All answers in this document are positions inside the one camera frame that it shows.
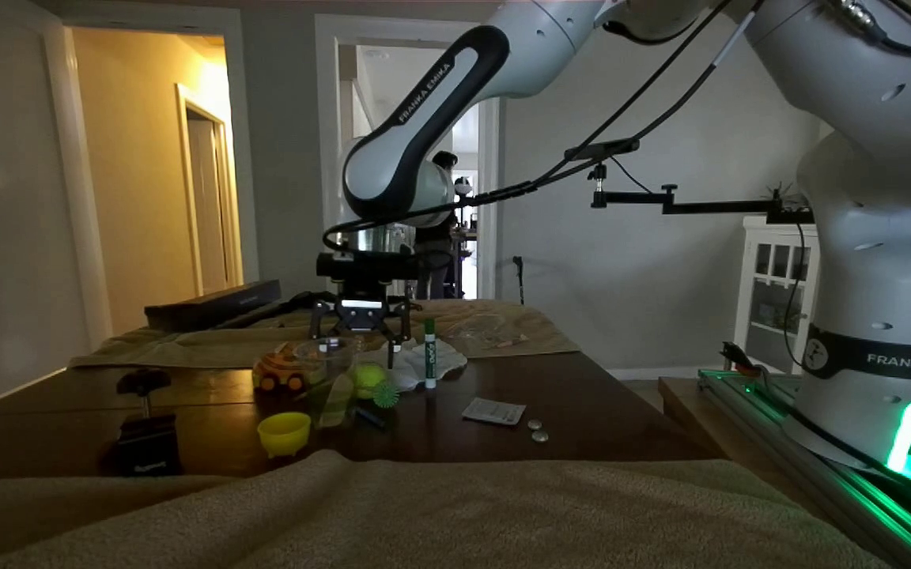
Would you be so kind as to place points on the black camera on boom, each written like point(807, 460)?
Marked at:
point(603, 149)

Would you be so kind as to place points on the white crumpled cloth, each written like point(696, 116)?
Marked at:
point(410, 366)

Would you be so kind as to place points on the green ball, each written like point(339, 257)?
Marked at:
point(370, 373)

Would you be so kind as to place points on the orange toy truck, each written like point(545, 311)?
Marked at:
point(280, 373)

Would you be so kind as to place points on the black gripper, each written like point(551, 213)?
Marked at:
point(370, 295)

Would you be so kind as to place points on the small white pieces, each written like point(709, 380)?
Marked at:
point(538, 434)

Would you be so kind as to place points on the long black case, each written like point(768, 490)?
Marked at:
point(213, 309)

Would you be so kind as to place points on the person in dark clothes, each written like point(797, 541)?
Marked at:
point(439, 241)

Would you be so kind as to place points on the beige cloth far table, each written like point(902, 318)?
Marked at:
point(472, 327)

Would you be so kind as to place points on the green capped marker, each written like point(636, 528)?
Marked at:
point(430, 354)

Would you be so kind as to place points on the clear glass bowl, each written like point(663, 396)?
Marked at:
point(317, 360)

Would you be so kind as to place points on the yellow plastic cup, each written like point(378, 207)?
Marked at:
point(284, 434)

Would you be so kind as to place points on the white cabinet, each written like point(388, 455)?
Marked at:
point(778, 291)

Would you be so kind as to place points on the beige blanket foreground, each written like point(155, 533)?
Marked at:
point(338, 512)

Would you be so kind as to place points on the grey card on table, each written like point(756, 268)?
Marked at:
point(496, 412)

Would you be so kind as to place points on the black device on table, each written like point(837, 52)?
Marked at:
point(148, 446)

